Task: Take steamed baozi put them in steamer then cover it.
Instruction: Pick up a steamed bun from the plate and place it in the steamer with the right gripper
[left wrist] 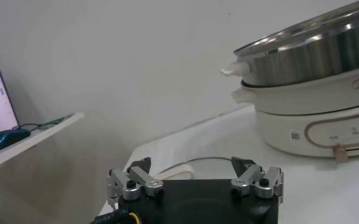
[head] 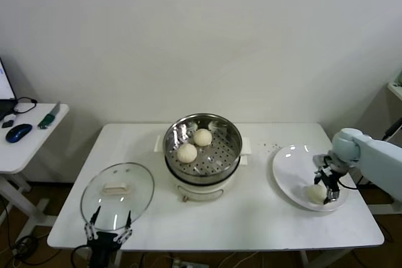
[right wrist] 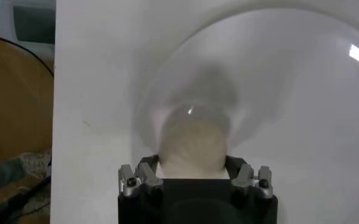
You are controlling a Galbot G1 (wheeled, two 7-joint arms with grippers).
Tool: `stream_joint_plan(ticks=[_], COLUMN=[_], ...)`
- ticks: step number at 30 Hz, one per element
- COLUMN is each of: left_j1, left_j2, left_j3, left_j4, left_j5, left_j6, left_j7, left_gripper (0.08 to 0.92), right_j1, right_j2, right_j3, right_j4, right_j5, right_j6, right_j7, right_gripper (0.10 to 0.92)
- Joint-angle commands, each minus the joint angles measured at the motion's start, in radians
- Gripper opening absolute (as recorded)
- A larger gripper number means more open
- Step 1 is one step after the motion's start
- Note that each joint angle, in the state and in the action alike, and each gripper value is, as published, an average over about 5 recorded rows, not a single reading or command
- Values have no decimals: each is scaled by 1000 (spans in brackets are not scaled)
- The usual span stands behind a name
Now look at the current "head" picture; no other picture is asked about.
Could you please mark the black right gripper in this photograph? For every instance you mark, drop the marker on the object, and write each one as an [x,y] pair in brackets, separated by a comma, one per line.
[333,174]

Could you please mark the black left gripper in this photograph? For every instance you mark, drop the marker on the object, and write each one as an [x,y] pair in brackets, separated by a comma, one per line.
[103,244]

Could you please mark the white steamed baozi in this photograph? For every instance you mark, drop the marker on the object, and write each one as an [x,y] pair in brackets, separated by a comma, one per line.
[187,152]
[202,137]
[316,194]

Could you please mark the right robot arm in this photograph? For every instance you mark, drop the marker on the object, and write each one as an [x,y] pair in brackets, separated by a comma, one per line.
[377,161]

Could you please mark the stainless steel steamer basket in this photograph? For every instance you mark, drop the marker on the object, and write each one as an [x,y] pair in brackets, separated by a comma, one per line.
[226,152]

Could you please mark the white round plate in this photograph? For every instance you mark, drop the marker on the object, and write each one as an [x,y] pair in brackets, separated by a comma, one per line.
[289,174]

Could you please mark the white power strip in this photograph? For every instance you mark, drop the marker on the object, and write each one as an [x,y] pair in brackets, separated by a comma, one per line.
[185,263]

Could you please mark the white electric cooker base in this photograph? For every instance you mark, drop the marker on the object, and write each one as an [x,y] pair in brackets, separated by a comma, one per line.
[204,189]

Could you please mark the white side table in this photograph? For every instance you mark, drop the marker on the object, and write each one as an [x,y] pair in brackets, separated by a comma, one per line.
[37,145]

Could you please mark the white shelf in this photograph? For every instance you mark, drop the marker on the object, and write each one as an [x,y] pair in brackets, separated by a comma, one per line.
[395,90]

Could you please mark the pale green object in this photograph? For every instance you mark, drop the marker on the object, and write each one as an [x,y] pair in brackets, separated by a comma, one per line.
[399,81]

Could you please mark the blue computer mouse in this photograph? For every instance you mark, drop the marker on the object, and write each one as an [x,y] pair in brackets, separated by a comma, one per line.
[18,132]

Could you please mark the small black device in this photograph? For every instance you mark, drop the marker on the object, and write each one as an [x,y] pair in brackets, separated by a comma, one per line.
[7,124]

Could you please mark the black laptop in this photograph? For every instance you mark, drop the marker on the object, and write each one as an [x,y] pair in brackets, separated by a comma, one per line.
[3,86]

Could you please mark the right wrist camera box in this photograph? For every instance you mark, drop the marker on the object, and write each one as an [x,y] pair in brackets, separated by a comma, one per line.
[319,159]

